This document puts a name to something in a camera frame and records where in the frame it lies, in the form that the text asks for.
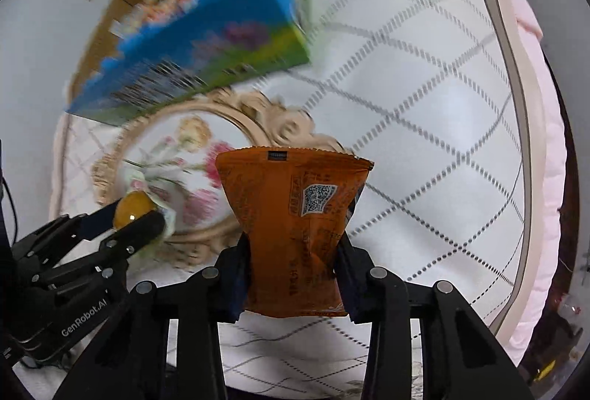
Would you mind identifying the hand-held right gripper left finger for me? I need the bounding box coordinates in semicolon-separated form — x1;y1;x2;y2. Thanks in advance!
53;243;252;400

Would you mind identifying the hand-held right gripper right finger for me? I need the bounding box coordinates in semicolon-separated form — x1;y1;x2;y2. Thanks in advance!
334;239;535;400

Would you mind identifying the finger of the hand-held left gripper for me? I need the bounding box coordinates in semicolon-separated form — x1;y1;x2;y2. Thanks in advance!
11;201;119;263
32;212;167;290

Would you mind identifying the clear packet with brown jelly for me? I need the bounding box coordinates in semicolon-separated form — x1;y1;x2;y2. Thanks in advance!
113;160;178;241

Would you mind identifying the orange snack packet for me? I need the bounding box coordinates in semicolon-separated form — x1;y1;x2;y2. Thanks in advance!
216;146;375;319

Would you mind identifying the white quilted mattress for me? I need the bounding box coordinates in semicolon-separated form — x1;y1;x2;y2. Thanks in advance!
48;0;542;392

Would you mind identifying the blue and green snack box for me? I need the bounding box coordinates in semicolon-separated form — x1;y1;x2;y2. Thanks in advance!
67;0;319;126

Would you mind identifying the pink blanket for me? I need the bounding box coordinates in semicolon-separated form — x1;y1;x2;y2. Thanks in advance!
470;0;572;352

